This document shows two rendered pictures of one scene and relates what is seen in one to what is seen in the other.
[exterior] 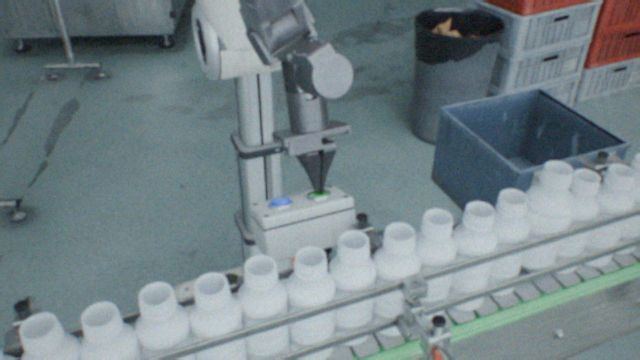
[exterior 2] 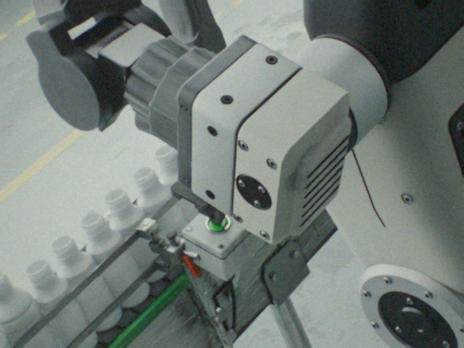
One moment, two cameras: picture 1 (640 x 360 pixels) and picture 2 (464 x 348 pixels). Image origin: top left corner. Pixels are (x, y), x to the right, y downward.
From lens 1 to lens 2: 1.99 m
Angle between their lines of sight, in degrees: 114
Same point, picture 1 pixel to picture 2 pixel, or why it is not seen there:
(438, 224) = (97, 236)
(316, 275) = (160, 156)
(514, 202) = (38, 283)
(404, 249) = (111, 198)
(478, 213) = (66, 256)
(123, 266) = not seen: outside the picture
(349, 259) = (145, 175)
